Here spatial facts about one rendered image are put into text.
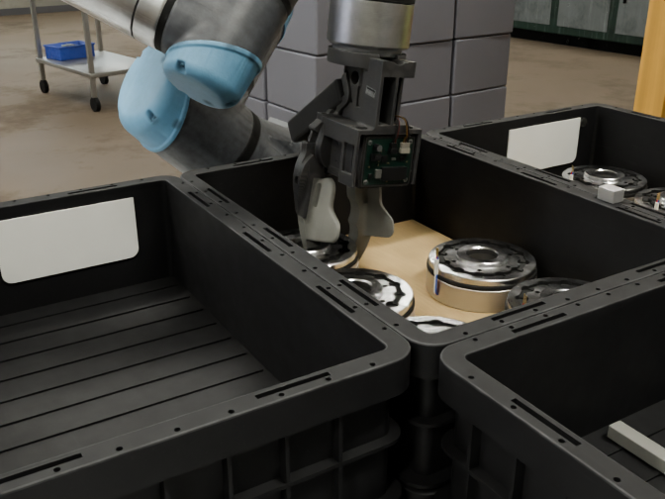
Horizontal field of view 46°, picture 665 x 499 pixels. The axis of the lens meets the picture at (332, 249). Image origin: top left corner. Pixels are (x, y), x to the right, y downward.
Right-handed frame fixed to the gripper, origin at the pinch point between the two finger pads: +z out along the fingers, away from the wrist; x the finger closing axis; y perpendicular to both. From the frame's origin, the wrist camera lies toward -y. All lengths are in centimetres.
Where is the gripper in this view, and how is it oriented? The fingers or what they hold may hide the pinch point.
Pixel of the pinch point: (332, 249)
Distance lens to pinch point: 79.4
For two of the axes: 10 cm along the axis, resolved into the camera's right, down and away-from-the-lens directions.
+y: 5.3, 3.3, -7.8
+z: -1.0, 9.4, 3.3
